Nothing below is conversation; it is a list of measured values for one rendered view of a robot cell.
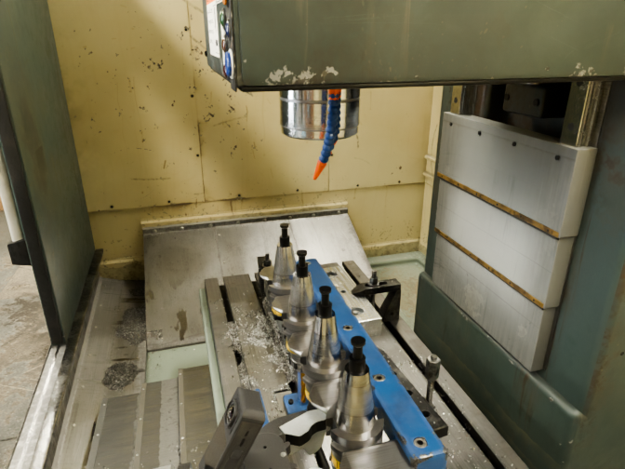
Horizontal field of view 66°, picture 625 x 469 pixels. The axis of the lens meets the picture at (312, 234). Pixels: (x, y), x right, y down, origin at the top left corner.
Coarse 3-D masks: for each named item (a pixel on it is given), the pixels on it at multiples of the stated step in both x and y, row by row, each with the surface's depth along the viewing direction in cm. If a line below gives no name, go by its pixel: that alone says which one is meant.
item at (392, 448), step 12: (384, 444) 50; (396, 444) 50; (348, 456) 49; (360, 456) 49; (372, 456) 49; (384, 456) 49; (396, 456) 49; (348, 468) 48; (360, 468) 48; (372, 468) 48; (384, 468) 48; (396, 468) 48; (408, 468) 48
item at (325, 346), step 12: (312, 324) 60; (324, 324) 59; (336, 324) 60; (312, 336) 60; (324, 336) 59; (336, 336) 60; (312, 348) 60; (324, 348) 59; (336, 348) 60; (312, 360) 61; (324, 360) 60; (336, 360) 60
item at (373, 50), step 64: (256, 0) 56; (320, 0) 58; (384, 0) 60; (448, 0) 62; (512, 0) 65; (576, 0) 67; (256, 64) 59; (320, 64) 61; (384, 64) 63; (448, 64) 66; (512, 64) 68; (576, 64) 71
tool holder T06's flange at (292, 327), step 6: (282, 312) 72; (282, 318) 72; (288, 318) 71; (282, 324) 73; (288, 324) 70; (294, 324) 69; (300, 324) 69; (306, 324) 69; (288, 330) 71; (294, 330) 70; (300, 330) 69; (306, 330) 69; (288, 336) 71
